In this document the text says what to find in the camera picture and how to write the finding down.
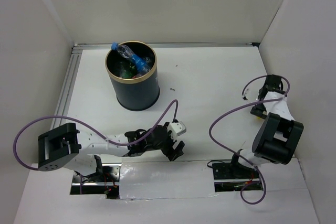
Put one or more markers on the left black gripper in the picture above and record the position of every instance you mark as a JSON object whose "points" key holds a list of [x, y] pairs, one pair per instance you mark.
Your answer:
{"points": [[170, 152]]}

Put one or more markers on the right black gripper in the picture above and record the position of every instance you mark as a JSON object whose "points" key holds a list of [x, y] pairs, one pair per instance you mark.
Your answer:
{"points": [[258, 110]]}

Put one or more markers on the blue-label clear bottle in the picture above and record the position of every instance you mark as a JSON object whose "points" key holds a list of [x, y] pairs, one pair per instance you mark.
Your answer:
{"points": [[127, 53]]}

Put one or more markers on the green plastic bottle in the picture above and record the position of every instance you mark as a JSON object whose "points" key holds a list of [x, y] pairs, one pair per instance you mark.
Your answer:
{"points": [[125, 70]]}

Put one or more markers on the large clear crushed bottle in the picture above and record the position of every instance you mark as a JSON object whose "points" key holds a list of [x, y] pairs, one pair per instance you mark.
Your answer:
{"points": [[149, 61]]}

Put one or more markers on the red-label clear water bottle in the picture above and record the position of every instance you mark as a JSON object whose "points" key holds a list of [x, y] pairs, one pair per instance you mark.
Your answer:
{"points": [[137, 76]]}

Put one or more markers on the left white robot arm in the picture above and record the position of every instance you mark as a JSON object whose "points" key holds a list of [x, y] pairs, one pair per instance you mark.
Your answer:
{"points": [[80, 151]]}

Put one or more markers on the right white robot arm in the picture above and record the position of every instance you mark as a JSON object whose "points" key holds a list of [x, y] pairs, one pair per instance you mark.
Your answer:
{"points": [[278, 137]]}

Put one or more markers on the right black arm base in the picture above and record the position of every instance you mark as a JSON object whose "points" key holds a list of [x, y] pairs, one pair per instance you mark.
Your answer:
{"points": [[233, 177]]}

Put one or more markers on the dark cylindrical bin gold rim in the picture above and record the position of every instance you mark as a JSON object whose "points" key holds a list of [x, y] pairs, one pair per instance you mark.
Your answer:
{"points": [[134, 94]]}

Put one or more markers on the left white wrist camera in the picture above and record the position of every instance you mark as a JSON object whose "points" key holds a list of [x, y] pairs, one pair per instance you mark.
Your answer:
{"points": [[176, 129]]}

